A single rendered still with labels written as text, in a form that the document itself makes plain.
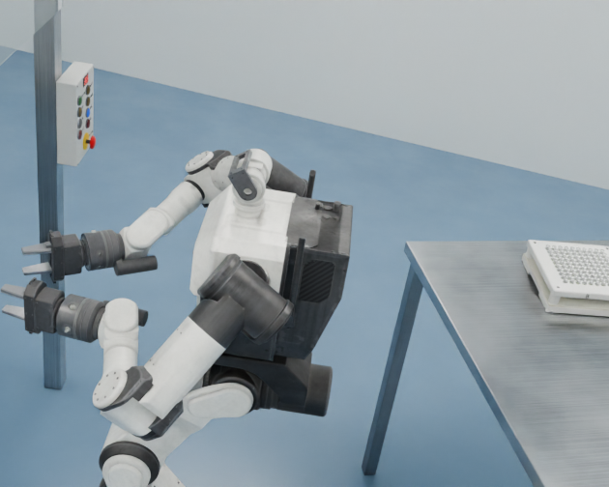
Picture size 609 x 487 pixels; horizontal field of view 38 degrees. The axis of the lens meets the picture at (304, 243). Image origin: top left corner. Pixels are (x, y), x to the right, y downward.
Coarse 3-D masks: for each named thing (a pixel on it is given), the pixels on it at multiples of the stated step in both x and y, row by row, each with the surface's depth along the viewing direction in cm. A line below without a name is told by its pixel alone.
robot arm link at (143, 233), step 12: (144, 216) 203; (156, 216) 204; (168, 216) 207; (132, 228) 200; (144, 228) 201; (156, 228) 202; (168, 228) 205; (132, 240) 199; (144, 240) 200; (156, 240) 202
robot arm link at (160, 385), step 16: (176, 336) 153; (192, 336) 151; (208, 336) 151; (160, 352) 153; (176, 352) 151; (192, 352) 151; (208, 352) 152; (144, 368) 152; (160, 368) 151; (176, 368) 150; (192, 368) 151; (208, 368) 154; (112, 384) 152; (128, 384) 151; (144, 384) 150; (160, 384) 150; (176, 384) 151; (192, 384) 153; (96, 400) 152; (112, 400) 150; (128, 400) 149; (144, 400) 150; (160, 400) 150; (176, 400) 152; (160, 416) 152; (176, 416) 154; (160, 432) 154
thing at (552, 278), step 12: (528, 240) 244; (540, 252) 239; (540, 264) 234; (552, 264) 235; (552, 276) 229; (552, 288) 225; (564, 288) 225; (576, 288) 226; (588, 288) 227; (600, 288) 228
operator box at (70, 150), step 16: (80, 64) 258; (64, 80) 246; (80, 80) 248; (64, 96) 247; (64, 112) 250; (64, 128) 252; (80, 128) 256; (64, 144) 255; (80, 144) 259; (64, 160) 258
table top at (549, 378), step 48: (432, 288) 230; (480, 288) 233; (528, 288) 236; (480, 336) 215; (528, 336) 218; (576, 336) 220; (480, 384) 203; (528, 384) 202; (576, 384) 204; (528, 432) 188; (576, 432) 190; (576, 480) 178
